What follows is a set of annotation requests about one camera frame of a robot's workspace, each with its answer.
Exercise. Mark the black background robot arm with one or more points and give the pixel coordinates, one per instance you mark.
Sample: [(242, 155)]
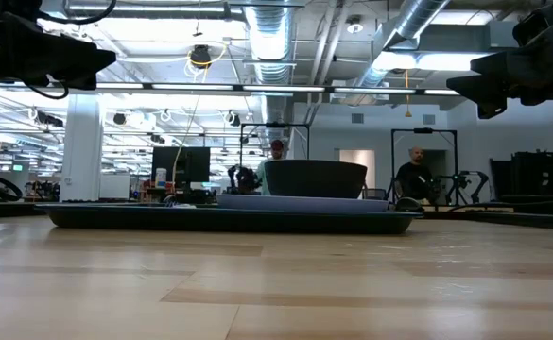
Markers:
[(245, 181)]

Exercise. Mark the white wipes canister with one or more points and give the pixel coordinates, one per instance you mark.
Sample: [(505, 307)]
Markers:
[(160, 178)]

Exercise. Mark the black computer monitor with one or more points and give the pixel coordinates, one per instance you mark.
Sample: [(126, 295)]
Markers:
[(181, 165)]

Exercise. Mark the black metal rig frame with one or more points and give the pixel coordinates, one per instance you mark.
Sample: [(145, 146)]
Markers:
[(422, 130), (276, 124)]

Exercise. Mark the green exit sign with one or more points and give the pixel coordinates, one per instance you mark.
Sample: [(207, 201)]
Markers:
[(18, 167)]

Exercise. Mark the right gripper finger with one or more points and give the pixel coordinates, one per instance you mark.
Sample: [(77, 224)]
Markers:
[(486, 80), (491, 108)]

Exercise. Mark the black overhead light bar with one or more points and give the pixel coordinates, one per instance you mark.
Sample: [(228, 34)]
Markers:
[(328, 89)]

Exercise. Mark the black table border rail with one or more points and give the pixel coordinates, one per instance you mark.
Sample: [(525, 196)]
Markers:
[(493, 219)]

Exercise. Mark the slanted silver ventilation duct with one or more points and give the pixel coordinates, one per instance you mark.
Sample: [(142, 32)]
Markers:
[(418, 19)]

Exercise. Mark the black tripod stand device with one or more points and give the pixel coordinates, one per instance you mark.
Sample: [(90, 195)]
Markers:
[(455, 179)]

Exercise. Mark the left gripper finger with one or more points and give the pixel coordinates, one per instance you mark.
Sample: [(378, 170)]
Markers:
[(87, 59), (77, 81)]

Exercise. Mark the dark green bowl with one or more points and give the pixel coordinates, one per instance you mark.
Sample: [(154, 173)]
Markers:
[(314, 179)]

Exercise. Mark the black ceiling-mounted device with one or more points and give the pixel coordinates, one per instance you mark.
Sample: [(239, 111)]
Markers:
[(200, 56)]

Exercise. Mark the dark green serving tray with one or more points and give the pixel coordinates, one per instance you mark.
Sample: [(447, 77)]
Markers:
[(210, 222)]

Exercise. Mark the person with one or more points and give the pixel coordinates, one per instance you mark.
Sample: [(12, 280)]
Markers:
[(413, 181), (277, 148)]

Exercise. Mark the black dome-shaped object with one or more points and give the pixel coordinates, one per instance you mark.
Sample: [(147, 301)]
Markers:
[(407, 204)]

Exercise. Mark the white square pillar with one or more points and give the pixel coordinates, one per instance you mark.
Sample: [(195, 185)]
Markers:
[(82, 165)]

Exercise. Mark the white cabinet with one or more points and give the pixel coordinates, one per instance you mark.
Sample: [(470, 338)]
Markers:
[(114, 186)]

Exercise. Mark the lavender grey plate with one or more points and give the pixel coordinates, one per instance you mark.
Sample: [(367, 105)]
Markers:
[(304, 204)]

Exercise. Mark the wide silver ventilation duct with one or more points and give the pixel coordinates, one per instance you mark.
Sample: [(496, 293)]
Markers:
[(270, 38)]

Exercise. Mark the black equipment cabinet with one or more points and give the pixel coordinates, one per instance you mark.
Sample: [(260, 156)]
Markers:
[(540, 172)]

